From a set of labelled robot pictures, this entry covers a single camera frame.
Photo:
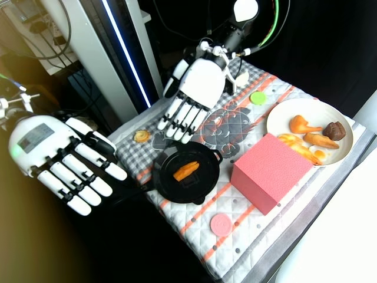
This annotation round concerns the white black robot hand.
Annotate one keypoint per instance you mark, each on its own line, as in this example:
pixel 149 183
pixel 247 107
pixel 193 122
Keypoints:
pixel 41 141
pixel 203 82

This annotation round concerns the orange toy sweet potato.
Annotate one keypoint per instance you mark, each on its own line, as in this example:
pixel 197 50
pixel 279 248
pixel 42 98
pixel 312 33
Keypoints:
pixel 186 171

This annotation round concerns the black frying pan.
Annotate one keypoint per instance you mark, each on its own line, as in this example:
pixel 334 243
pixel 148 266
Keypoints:
pixel 188 191

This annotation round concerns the red cube box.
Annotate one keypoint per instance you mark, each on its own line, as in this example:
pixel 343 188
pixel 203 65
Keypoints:
pixel 265 168

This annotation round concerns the white toy dumpling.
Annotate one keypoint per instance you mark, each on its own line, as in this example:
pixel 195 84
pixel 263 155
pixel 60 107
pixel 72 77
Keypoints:
pixel 243 80

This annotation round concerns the green round disc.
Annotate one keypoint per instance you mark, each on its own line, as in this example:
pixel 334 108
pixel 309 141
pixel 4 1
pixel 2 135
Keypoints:
pixel 258 98

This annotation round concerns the yellow swirl cookie toy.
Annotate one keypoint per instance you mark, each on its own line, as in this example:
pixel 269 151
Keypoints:
pixel 142 136

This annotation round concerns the cream round plate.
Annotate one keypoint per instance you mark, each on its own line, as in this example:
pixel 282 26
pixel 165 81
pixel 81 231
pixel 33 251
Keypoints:
pixel 294 107

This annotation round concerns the white column with blue strip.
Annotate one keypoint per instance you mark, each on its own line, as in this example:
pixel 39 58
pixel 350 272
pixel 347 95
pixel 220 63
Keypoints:
pixel 97 59

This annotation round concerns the orange toy chicken wing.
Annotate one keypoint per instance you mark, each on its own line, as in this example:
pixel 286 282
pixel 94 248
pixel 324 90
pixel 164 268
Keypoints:
pixel 299 125

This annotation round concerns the orange toy shrimp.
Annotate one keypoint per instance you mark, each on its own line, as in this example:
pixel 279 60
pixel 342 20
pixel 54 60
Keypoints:
pixel 297 146

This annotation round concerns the brown toy bread roll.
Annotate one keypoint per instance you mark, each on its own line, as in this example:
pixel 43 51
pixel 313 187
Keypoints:
pixel 319 141

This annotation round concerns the toy fried egg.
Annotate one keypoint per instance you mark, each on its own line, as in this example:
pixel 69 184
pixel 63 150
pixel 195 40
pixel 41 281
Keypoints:
pixel 318 154

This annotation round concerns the brown toy meat patty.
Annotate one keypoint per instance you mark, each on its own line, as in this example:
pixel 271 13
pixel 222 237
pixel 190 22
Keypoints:
pixel 334 131

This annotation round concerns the pink round disc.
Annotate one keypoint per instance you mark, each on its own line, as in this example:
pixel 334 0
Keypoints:
pixel 221 225

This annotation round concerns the grey quilt with bear print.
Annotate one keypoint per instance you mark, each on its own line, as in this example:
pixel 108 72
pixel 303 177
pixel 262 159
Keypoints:
pixel 250 236

